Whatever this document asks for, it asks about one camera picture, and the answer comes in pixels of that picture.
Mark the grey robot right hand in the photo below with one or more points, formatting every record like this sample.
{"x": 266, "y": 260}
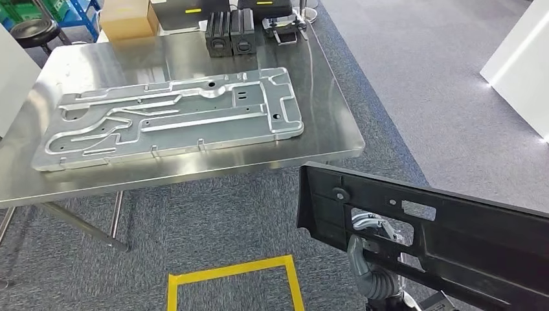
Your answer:
{"x": 357, "y": 253}

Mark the black plastic panel part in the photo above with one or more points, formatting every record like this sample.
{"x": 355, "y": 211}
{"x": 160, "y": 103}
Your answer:
{"x": 472, "y": 240}

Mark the steel workbench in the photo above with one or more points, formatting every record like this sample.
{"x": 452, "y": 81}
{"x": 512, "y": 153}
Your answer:
{"x": 321, "y": 129}

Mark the machined aluminium plate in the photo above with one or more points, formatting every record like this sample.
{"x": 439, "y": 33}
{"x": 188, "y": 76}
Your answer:
{"x": 206, "y": 107}

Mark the black remote controller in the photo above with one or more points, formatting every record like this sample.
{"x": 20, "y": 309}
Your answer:
{"x": 283, "y": 23}

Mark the steel stanchion base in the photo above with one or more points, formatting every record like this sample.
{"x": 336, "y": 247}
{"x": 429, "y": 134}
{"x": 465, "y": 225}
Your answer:
{"x": 309, "y": 15}

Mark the white panel board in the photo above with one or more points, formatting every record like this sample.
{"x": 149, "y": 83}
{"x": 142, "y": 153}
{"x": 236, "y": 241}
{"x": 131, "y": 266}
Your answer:
{"x": 17, "y": 77}
{"x": 523, "y": 64}

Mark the black ribbed battery block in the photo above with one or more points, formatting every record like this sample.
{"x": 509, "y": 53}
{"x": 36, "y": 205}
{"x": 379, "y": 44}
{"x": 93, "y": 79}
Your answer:
{"x": 218, "y": 30}
{"x": 243, "y": 28}

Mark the black zip case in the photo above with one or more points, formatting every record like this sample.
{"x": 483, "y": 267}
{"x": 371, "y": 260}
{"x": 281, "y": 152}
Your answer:
{"x": 266, "y": 10}

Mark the white desk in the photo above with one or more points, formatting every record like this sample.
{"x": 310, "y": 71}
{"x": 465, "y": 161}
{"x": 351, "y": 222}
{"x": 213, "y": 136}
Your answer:
{"x": 182, "y": 31}

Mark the dark grey laptop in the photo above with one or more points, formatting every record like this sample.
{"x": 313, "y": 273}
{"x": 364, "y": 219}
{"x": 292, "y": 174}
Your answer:
{"x": 184, "y": 15}

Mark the cardboard box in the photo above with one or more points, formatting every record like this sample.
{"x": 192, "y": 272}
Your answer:
{"x": 126, "y": 19}

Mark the green plastic crate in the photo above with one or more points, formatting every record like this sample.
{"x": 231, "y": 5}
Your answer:
{"x": 58, "y": 4}
{"x": 17, "y": 10}

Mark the black round stool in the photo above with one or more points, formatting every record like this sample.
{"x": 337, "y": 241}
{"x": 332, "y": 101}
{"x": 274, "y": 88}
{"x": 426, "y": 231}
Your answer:
{"x": 34, "y": 32}

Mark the blue rack frame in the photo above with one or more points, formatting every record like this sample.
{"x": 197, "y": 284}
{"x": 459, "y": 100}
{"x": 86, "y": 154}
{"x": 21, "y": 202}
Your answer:
{"x": 85, "y": 19}

